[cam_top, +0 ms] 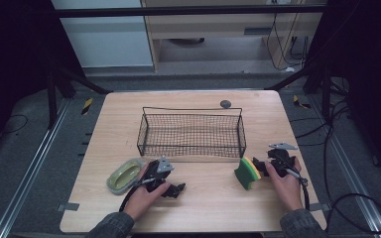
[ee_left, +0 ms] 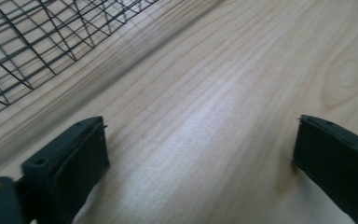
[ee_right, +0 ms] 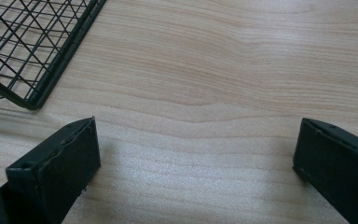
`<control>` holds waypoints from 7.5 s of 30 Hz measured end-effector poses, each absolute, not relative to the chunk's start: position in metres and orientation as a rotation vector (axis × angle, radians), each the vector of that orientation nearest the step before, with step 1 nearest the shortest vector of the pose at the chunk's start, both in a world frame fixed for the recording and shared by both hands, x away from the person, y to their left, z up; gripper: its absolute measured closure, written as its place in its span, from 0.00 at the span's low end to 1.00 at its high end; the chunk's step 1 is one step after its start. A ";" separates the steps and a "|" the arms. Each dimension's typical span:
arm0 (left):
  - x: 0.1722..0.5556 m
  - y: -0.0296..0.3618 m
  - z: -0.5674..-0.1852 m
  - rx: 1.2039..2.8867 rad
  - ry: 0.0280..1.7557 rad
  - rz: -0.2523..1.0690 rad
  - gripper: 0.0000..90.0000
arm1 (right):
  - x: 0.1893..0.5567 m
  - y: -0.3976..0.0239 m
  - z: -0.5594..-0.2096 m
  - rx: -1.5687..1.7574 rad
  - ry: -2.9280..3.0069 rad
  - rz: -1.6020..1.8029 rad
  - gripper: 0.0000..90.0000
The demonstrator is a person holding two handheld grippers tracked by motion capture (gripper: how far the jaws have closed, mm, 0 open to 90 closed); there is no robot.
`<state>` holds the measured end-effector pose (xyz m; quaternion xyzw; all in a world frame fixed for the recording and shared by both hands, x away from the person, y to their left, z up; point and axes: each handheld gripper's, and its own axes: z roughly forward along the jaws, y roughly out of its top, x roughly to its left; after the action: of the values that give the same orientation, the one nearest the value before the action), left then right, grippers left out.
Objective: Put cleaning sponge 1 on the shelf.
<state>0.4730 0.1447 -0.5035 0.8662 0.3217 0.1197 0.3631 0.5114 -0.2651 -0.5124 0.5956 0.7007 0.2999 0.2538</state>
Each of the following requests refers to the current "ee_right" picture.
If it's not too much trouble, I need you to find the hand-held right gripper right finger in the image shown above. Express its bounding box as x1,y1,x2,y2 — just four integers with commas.
292,117,358,224

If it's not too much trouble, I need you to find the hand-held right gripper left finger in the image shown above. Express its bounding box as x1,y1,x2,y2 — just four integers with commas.
0,116,102,224

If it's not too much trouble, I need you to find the black wire basket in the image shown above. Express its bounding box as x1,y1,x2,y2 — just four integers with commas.
0,0,108,111

